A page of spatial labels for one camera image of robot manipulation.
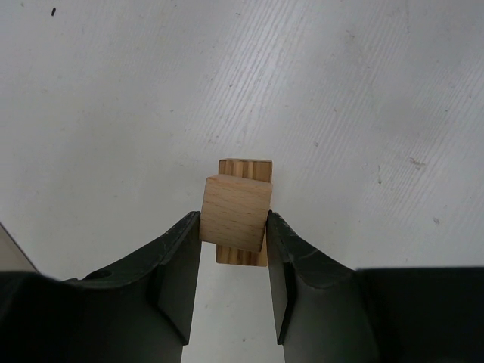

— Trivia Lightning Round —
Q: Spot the small light wood cube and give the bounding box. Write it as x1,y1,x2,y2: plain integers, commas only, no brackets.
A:
200,174,272,253

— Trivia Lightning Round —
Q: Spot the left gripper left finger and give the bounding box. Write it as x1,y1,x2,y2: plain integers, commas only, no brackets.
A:
1,212,200,362

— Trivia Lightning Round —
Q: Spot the striped dark wood block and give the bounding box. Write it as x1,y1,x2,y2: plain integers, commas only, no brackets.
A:
216,159,272,267

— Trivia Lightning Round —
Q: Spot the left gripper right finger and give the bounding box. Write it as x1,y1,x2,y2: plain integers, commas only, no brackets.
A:
266,212,483,362

